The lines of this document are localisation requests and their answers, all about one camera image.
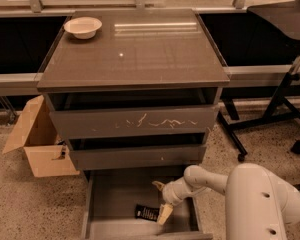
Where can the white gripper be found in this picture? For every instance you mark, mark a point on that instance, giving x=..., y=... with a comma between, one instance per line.
x=170, y=193

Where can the black rxbar chocolate bar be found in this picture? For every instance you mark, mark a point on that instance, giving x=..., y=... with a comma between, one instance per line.
x=146, y=213

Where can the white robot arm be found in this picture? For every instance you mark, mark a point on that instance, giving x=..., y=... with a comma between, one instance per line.
x=258, y=203

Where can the grey bottom drawer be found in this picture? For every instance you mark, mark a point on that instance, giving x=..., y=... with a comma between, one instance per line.
x=113, y=195

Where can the grey drawer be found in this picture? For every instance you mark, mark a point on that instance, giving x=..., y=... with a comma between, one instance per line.
x=138, y=151
x=113, y=195
x=81, y=115

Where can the grey middle drawer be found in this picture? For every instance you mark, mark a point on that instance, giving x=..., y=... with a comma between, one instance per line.
x=138, y=151

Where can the grey top drawer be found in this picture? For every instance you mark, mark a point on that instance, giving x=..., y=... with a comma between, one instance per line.
x=81, y=115

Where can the grey drawer cabinet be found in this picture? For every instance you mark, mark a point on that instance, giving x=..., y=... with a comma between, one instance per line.
x=135, y=50

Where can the open cardboard box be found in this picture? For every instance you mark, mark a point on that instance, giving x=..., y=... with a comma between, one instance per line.
x=35, y=133

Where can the white bowl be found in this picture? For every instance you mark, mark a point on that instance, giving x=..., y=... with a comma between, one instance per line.
x=83, y=27

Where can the black rolling stand table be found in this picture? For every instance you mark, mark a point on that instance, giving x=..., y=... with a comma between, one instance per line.
x=285, y=16

